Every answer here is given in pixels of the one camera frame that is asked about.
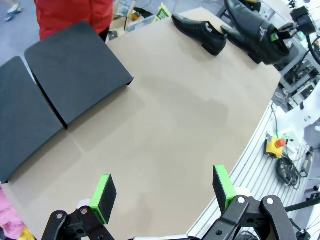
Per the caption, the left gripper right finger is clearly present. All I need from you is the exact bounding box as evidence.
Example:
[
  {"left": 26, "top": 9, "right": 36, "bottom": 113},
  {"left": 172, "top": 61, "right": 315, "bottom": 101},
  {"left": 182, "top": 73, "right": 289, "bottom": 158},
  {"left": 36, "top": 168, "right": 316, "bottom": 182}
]
[{"left": 203, "top": 164, "right": 298, "bottom": 240}]

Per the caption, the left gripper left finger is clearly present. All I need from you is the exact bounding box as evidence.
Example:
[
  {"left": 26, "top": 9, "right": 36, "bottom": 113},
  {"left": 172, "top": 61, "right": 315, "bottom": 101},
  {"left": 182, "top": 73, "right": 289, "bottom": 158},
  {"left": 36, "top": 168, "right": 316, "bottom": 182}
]
[{"left": 42, "top": 173, "right": 121, "bottom": 240}]

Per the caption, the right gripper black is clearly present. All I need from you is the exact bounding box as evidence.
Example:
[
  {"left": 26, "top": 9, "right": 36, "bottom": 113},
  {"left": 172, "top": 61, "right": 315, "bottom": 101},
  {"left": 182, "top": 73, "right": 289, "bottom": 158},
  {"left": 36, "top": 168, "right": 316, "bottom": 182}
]
[{"left": 270, "top": 6, "right": 317, "bottom": 43}]

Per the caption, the yellow emergency stop box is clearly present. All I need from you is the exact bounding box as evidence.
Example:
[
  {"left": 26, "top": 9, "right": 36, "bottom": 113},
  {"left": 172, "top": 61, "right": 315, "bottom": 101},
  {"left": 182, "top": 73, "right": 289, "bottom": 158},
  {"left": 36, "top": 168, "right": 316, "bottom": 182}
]
[{"left": 264, "top": 134, "right": 288, "bottom": 160}]

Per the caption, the black tripod leg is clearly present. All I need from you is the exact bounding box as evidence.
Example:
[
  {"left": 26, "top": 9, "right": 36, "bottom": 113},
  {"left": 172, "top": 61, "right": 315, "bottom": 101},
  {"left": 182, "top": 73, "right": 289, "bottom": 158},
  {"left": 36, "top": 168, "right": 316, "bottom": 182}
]
[{"left": 284, "top": 199, "right": 320, "bottom": 214}]

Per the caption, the yellow soft object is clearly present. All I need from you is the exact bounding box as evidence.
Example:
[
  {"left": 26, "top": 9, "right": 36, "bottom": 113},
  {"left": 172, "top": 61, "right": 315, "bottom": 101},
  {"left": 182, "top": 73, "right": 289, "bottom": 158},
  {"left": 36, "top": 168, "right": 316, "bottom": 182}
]
[{"left": 19, "top": 224, "right": 36, "bottom": 240}]

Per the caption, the pink cloth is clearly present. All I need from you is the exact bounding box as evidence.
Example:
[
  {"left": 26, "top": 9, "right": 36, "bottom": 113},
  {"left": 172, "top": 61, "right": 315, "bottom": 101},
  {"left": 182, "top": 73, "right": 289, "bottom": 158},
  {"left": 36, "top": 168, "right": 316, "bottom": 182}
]
[{"left": 0, "top": 184, "right": 27, "bottom": 240}]

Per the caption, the green printed bag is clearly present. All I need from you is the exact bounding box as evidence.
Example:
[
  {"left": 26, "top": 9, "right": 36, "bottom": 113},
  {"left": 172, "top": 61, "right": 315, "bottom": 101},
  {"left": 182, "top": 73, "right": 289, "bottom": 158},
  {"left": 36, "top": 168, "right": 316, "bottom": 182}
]
[{"left": 156, "top": 2, "right": 173, "bottom": 24}]

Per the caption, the person in red jacket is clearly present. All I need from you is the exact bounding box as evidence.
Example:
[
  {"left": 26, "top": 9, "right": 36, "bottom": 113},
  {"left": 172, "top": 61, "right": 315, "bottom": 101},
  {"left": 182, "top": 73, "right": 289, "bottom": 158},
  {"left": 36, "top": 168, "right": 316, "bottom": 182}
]
[{"left": 34, "top": 0, "right": 113, "bottom": 41}]

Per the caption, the grey slotted aluminium base plate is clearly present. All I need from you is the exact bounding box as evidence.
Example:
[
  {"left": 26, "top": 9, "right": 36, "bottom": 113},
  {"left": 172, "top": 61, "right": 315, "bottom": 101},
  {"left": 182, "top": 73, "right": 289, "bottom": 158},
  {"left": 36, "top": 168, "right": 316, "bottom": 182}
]
[{"left": 187, "top": 104, "right": 320, "bottom": 240}]

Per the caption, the black cable bundle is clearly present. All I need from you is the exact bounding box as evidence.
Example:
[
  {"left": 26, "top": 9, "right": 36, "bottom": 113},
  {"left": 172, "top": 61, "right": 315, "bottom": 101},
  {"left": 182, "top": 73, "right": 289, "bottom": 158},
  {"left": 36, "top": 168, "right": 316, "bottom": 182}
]
[{"left": 275, "top": 157, "right": 303, "bottom": 191}]

